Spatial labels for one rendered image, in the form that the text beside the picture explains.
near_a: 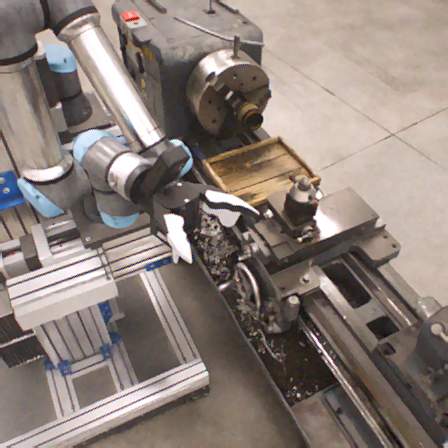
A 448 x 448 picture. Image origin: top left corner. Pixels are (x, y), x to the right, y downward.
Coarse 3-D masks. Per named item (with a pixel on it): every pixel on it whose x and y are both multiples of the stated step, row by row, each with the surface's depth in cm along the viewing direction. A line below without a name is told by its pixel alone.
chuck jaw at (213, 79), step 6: (210, 78) 172; (216, 78) 171; (210, 84) 172; (216, 84) 171; (222, 84) 169; (216, 90) 170; (222, 90) 171; (228, 90) 172; (228, 96) 172; (234, 96) 172; (234, 102) 174; (240, 102) 173; (234, 108) 174
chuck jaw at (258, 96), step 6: (258, 90) 182; (264, 90) 181; (270, 90) 181; (240, 96) 185; (246, 96) 180; (252, 96) 180; (258, 96) 179; (264, 96) 182; (270, 96) 183; (258, 102) 177; (258, 108) 179
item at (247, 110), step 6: (246, 102) 177; (252, 102) 175; (240, 108) 173; (246, 108) 172; (252, 108) 172; (240, 114) 173; (246, 114) 172; (252, 114) 171; (258, 114) 171; (240, 120) 174; (246, 120) 171; (252, 120) 178; (258, 120) 176; (246, 126) 173; (252, 126) 176; (258, 126) 176
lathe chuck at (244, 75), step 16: (208, 64) 174; (224, 64) 171; (240, 64) 171; (256, 64) 176; (224, 80) 173; (240, 80) 176; (256, 80) 180; (192, 96) 179; (208, 96) 175; (192, 112) 187; (208, 112) 180; (224, 112) 183; (208, 128) 185; (240, 128) 193
